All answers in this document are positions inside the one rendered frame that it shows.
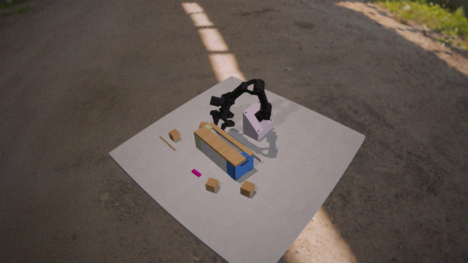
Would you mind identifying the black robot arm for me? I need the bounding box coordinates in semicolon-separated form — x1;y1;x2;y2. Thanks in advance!
210;79;272;122

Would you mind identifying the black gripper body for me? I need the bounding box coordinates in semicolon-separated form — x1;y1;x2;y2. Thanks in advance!
210;108;235;127

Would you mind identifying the small magenta block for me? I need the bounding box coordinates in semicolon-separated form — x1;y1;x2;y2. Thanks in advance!
192;169;201;177

